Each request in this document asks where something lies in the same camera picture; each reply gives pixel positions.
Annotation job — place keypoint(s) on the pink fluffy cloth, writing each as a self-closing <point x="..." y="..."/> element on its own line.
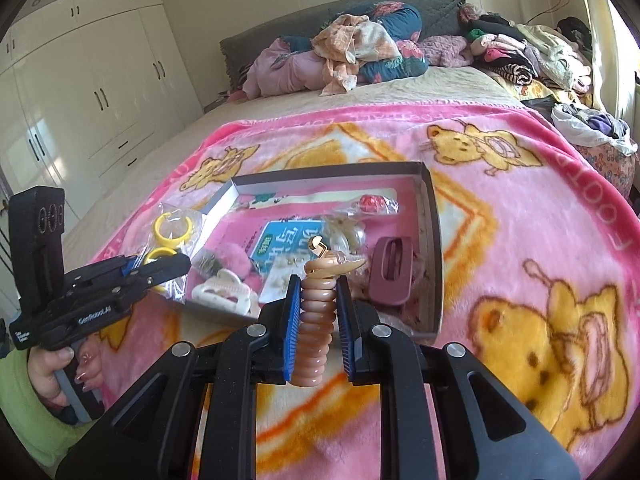
<point x="445" y="50"/>

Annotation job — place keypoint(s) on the white wardrobe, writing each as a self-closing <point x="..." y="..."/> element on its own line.
<point x="100" y="60"/>

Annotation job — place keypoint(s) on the pile of clothes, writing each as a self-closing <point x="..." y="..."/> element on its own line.
<point x="525" y="45"/>

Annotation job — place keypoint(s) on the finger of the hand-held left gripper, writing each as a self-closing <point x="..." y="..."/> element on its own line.
<point x="165" y="266"/>
<point x="131" y="264"/>

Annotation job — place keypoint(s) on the pink quilt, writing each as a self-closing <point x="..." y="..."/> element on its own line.
<point x="285" y="67"/>

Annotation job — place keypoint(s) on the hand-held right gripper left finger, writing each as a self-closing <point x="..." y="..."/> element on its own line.
<point x="292" y="330"/>

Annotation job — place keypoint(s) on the floral patterned cushion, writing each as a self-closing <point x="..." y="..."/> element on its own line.
<point x="610" y="170"/>

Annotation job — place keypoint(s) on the clear hair claw clip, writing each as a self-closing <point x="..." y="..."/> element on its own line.
<point x="345" y="232"/>

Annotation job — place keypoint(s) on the brown cardboard box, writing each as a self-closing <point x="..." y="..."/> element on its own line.
<point x="432" y="260"/>

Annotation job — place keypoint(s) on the pink booklet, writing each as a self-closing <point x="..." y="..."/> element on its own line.
<point x="237" y="232"/>

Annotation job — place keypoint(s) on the white hair claw clip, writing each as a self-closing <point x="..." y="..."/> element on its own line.
<point x="220" y="292"/>

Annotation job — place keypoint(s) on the blue book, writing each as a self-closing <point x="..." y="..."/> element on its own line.
<point x="270" y="250"/>

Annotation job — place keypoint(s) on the pink printed blanket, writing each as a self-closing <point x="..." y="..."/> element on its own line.
<point x="500" y="240"/>

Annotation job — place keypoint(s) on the person's left forearm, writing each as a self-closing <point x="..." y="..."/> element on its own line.
<point x="25" y="410"/>

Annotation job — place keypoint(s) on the peach floral cloth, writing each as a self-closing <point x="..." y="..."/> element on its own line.
<point x="350" y="40"/>

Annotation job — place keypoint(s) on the white earring card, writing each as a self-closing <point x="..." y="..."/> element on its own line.
<point x="277" y="280"/>

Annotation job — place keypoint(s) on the yellow hoop earrings packet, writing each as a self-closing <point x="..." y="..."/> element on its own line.
<point x="159" y="229"/>

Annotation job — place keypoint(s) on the maroon hair claw clip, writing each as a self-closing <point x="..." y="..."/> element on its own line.
<point x="380" y="280"/>

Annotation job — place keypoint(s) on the person's left hand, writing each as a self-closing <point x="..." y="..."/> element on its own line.
<point x="45" y="370"/>

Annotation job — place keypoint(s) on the navy floral quilt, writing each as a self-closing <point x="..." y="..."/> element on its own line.
<point x="395" y="17"/>

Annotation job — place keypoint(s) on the red ball earrings packet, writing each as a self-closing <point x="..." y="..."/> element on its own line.
<point x="372" y="203"/>

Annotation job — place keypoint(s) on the grey headboard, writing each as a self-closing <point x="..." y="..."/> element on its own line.
<point x="300" y="25"/>

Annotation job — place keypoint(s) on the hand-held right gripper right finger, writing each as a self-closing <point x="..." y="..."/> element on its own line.
<point x="350" y="330"/>

